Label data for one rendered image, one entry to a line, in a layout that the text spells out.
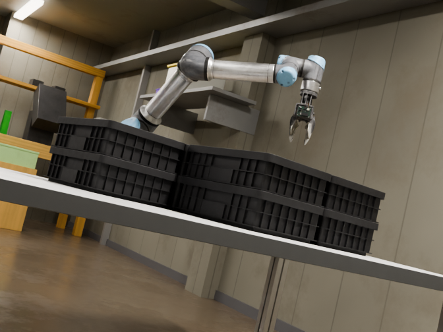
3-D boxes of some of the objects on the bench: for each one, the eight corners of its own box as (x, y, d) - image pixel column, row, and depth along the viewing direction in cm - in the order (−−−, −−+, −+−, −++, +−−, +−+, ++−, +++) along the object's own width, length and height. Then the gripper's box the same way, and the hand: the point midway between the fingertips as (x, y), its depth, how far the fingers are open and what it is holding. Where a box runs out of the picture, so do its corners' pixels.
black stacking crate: (236, 224, 221) (243, 193, 222) (291, 237, 240) (297, 207, 241) (318, 246, 190) (327, 209, 191) (374, 258, 209) (381, 224, 210)
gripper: (293, 87, 244) (281, 137, 241) (323, 92, 241) (311, 143, 239) (295, 93, 252) (283, 141, 250) (324, 98, 249) (312, 147, 247)
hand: (298, 141), depth 247 cm, fingers open, 5 cm apart
